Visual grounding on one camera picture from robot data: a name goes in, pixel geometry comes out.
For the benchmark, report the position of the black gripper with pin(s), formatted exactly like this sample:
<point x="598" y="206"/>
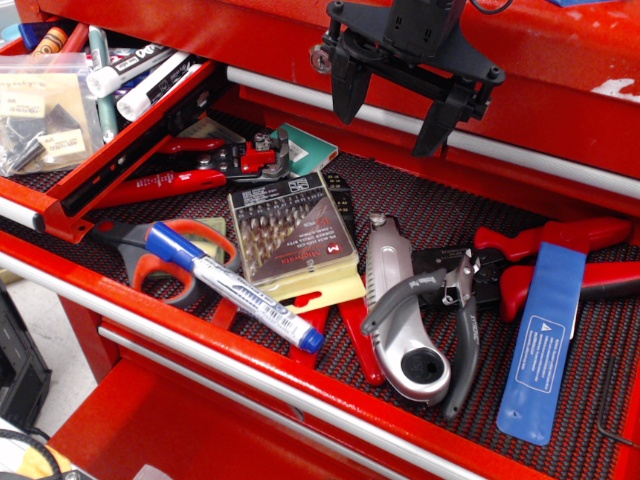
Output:
<point x="418" y="45"/>

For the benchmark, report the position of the blue white marker pen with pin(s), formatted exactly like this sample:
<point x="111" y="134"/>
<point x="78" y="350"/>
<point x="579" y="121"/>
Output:
<point x="235" y="287"/>

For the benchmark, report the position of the teal pen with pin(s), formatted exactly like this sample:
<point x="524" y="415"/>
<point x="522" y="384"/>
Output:
<point x="105" y="102"/>

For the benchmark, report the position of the red small open drawer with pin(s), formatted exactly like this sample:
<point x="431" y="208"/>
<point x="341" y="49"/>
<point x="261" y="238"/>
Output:
<point x="57" y="202"/>

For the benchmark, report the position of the silver cabinet lock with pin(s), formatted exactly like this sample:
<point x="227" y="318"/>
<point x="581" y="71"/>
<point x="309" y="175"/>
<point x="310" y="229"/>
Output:
<point x="319" y="59"/>

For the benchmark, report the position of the teal small box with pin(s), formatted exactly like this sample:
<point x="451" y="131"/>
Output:
<point x="308" y="153"/>

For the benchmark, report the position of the drill bit set case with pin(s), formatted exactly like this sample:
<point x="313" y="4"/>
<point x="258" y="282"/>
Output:
<point x="294" y="244"/>

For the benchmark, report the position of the red tool chest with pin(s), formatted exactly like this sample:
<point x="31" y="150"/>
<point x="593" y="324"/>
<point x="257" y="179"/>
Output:
<point x="209" y="393"/>

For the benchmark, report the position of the black white marker lower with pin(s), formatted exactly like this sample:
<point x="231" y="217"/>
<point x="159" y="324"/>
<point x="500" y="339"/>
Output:
<point x="138" y="100"/>

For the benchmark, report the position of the black white marker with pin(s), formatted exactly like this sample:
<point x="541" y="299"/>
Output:
<point x="138" y="100"/>
<point x="133" y="65"/>

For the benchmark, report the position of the yellow sticky note pad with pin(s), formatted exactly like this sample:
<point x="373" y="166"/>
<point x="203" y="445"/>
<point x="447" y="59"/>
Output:
<point x="205" y="233"/>

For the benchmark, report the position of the silver utility knife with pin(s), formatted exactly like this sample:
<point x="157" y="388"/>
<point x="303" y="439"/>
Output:
<point x="407" y="357"/>

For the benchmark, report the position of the black white marker upper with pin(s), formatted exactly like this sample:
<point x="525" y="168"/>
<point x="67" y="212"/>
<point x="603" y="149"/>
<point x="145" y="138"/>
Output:
<point x="133" y="65"/>

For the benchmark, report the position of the orange grey scissors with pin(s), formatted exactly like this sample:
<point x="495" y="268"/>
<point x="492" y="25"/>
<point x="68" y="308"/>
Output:
<point x="145" y="255"/>

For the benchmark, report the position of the blue plastic pry tool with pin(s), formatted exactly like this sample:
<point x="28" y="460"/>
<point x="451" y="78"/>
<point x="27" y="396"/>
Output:
<point x="530" y="397"/>

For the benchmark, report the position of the orange marker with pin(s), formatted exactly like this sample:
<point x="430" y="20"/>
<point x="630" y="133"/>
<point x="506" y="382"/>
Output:
<point x="53" y="42"/>

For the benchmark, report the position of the plastic bag of parts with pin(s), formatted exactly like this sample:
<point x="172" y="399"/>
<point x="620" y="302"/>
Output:
<point x="49" y="118"/>

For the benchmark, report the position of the black allen key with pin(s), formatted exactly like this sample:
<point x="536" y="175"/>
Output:
<point x="605" y="403"/>

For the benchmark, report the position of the black box on floor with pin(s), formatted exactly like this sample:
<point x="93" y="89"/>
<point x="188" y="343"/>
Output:
<point x="25" y="377"/>

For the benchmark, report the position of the red wire stripper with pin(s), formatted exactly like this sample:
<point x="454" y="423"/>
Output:
<point x="195" y="164"/>

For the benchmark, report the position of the red handled pliers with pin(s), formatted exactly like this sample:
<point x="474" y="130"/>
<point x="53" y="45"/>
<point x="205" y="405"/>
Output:
<point x="353" y="314"/>

